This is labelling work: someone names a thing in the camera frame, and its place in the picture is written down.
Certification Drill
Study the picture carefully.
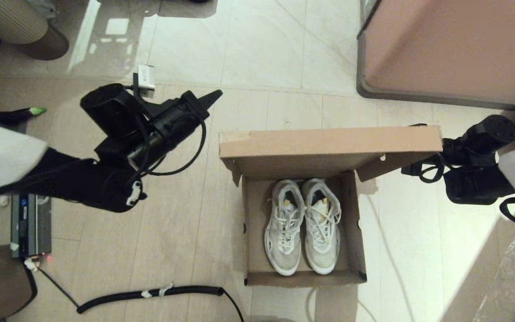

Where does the brown cardboard shoe box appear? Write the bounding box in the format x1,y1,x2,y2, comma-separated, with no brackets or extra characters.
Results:
219,125,444,288

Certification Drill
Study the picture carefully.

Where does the white mesh sneaker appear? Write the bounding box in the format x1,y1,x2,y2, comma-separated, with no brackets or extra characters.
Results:
264,179,306,276
301,178,343,275

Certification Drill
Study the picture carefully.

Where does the grey power inverter box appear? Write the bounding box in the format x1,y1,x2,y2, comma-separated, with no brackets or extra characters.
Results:
11,193,52,259

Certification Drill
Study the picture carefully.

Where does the pink cabinet with grey edge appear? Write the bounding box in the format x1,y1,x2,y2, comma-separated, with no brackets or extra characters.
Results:
356,0,515,112

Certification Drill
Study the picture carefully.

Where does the black green-tipped stick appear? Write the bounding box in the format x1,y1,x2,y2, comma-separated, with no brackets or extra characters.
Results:
0,107,47,127

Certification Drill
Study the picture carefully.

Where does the grey cloth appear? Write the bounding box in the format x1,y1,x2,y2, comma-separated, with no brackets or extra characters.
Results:
27,0,57,19

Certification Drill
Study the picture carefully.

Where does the beige ribbed round pouf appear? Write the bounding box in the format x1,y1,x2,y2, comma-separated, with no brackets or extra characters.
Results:
0,0,70,61

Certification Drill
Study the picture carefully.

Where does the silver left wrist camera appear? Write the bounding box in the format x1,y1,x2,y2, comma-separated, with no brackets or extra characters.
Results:
137,64,156,98

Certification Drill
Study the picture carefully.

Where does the black coiled cable conduit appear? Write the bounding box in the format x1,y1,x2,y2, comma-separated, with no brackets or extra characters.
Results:
38,267,245,322

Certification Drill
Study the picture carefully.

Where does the thick black power cable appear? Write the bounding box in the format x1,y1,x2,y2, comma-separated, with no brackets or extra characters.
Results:
5,264,39,321

